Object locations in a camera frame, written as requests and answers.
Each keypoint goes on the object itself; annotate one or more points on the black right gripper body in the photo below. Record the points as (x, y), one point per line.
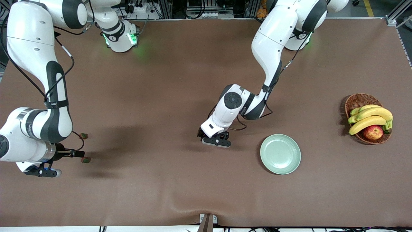
(60, 150)

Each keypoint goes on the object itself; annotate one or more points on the red strawberry with green leaves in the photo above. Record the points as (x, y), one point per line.
(83, 136)
(86, 160)

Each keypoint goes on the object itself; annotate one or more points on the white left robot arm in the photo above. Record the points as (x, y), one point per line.
(273, 42)

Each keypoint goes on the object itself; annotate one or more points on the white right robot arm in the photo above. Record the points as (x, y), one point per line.
(32, 32)

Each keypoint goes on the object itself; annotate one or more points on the pale green round plate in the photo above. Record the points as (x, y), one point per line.
(280, 154)

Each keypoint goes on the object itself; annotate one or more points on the brown table cloth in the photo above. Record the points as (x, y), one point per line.
(161, 180)

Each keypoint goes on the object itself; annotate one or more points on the long white power strip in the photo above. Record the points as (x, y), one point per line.
(209, 15)

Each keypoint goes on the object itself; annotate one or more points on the pile of orange bread rolls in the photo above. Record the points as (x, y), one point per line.
(261, 12)

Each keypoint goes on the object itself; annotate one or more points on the white power strip with plugs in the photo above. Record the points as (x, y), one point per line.
(141, 9)

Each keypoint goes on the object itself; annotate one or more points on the brown wicker basket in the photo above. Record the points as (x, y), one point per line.
(357, 101)

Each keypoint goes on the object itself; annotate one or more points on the red yellow apple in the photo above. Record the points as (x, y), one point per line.
(373, 132)

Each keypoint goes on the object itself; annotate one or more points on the yellow banana bunch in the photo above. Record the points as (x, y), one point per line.
(376, 112)

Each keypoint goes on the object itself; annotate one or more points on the grey metal bracket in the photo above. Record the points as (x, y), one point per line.
(215, 219)

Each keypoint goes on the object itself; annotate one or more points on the brown camera pole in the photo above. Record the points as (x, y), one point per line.
(206, 225)

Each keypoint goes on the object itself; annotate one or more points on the aluminium profile post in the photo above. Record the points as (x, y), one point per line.
(252, 8)
(165, 8)

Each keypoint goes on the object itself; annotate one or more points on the aluminium corner frame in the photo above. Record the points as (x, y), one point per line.
(390, 20)

